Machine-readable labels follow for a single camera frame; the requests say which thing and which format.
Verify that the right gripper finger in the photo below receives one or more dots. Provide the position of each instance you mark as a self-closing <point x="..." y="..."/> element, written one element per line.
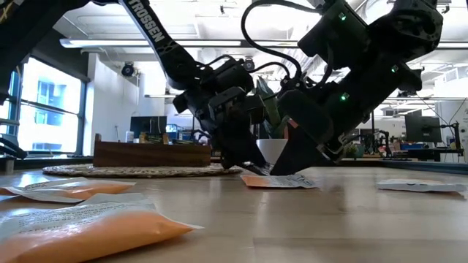
<point x="303" y="146"/>

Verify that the large office window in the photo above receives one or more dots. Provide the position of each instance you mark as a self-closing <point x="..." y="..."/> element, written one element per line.
<point x="51" y="120"/>

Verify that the wooden tea organizer box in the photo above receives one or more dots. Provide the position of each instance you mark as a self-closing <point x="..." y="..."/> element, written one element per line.
<point x="150" y="157"/>

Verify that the black computer monitor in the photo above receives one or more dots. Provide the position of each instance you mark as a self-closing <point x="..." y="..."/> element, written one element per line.
<point x="146" y="126"/>
<point x="422" y="129"/>

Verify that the black dome ceiling camera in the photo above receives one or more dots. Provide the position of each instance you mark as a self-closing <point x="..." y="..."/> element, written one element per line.
<point x="249" y="65"/>
<point x="128" y="70"/>

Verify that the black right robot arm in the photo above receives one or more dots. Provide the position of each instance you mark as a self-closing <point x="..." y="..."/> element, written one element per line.
<point x="402" y="36"/>

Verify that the snake plant in white pot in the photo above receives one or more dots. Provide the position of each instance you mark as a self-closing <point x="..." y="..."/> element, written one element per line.
<point x="272" y="148"/>

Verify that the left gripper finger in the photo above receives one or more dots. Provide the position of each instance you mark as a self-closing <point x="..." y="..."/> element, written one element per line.
<point x="256" y="109"/>
<point x="234" y="146"/>

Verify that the round woven straw placemat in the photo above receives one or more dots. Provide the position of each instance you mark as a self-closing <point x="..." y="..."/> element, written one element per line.
<point x="146" y="171"/>

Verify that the black background robot arm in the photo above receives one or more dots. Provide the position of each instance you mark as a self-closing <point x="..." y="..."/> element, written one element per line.
<point x="382" y="140"/>

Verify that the orange room partition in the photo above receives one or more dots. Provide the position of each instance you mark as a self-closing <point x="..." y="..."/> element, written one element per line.
<point x="291" y="126"/>

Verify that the long linear ceiling light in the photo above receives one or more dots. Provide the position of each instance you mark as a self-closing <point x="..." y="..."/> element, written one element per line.
<point x="95" y="43"/>

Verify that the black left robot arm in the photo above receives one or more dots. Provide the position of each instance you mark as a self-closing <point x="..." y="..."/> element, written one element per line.
<point x="157" y="36"/>

